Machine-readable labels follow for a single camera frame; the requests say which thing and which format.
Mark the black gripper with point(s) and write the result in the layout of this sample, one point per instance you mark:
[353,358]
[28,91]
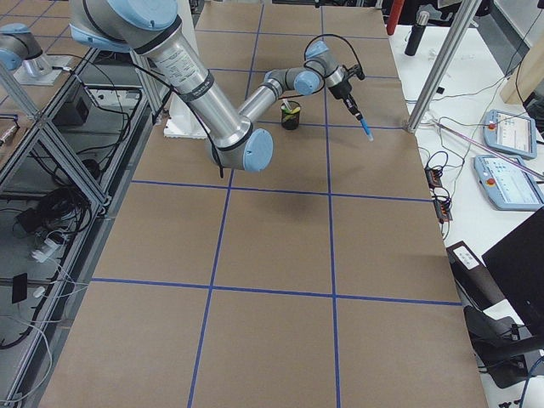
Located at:
[343,91]

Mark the blue marker pen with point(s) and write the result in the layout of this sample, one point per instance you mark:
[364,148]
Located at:
[367,129]

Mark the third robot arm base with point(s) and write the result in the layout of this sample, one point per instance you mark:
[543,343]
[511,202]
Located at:
[23,55]

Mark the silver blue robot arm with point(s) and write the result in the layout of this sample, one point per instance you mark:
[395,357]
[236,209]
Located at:
[320,69]
[153,29]

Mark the black mesh pen cup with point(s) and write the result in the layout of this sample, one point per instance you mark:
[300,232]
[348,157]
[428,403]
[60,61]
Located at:
[290,122]

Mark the black orange adapter board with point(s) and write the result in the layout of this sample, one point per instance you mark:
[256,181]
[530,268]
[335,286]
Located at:
[433,177]
[442,210]

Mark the red cylinder bottle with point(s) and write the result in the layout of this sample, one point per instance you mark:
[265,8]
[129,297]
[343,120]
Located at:
[394,16]

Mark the black steel water bottle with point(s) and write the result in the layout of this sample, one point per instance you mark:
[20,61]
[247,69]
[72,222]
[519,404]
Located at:
[416,33]

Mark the far teach pendant tablet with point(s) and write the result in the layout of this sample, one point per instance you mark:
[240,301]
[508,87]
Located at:
[510,133]

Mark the teach pendant tablet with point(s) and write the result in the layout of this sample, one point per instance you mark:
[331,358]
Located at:
[507,187]
[510,133]

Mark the near teach pendant tablet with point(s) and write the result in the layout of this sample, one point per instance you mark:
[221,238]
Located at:
[507,187]

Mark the long metal reacher rod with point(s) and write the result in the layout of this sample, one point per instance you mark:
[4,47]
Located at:
[508,157]

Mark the black monitor screen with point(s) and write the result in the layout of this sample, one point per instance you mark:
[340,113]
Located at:
[516,265]

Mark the black box on shelf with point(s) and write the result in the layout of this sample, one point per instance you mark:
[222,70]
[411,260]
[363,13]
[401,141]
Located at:
[76,108]

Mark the white power strip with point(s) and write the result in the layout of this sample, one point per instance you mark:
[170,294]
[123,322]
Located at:
[45,251]

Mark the black phone on shelf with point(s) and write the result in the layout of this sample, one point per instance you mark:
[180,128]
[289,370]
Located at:
[19,288]

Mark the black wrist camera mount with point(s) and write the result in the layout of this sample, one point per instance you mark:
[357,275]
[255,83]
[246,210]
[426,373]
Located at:
[354,71]

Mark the aluminium frame post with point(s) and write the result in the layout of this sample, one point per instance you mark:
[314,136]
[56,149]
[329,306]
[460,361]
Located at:
[446,53]

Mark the aluminium extrusion side frame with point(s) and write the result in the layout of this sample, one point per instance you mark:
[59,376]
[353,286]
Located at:
[63,183]

